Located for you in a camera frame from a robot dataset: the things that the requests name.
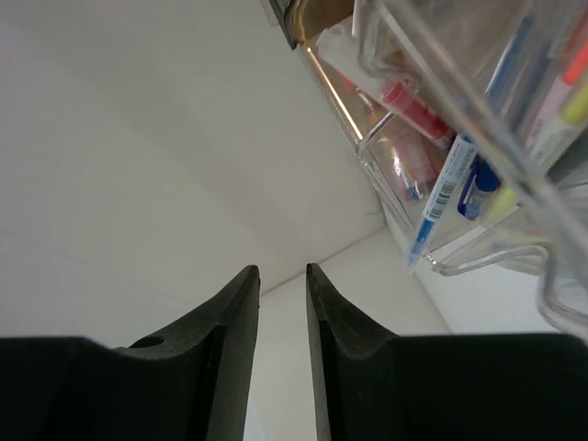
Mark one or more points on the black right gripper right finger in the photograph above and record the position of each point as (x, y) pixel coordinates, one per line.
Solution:
(372, 384)

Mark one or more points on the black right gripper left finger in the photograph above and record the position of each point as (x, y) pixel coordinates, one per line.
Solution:
(189, 380)

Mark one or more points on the dark blue pen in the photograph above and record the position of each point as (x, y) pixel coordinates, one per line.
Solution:
(480, 185)

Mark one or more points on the blue white ballpoint pen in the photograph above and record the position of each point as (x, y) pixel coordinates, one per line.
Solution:
(459, 160)

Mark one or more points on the red pen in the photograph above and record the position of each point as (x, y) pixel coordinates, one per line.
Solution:
(397, 97)

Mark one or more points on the orange yellow highlighter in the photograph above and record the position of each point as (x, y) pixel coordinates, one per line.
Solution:
(564, 82)

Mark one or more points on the clear acrylic desk organizer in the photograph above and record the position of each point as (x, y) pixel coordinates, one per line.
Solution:
(485, 68)

